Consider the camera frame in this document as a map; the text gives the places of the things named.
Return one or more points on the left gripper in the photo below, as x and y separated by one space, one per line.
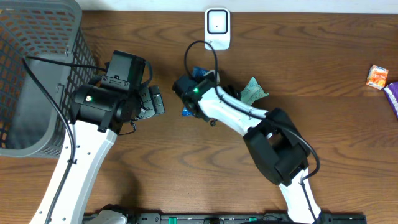
155 101

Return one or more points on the teal white snack packet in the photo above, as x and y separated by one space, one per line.
252 92

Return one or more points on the blue snack wrapper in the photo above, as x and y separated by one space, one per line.
197 73

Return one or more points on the orange Kleenex tissue pack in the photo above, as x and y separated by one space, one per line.
377 77

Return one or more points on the red purple snack bag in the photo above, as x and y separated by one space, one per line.
391 94

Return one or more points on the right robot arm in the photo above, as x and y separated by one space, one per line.
277 148

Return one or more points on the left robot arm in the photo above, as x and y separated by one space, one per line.
98 110

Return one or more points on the grey plastic mesh basket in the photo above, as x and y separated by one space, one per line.
48 36

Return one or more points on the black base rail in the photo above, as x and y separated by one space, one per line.
109 216

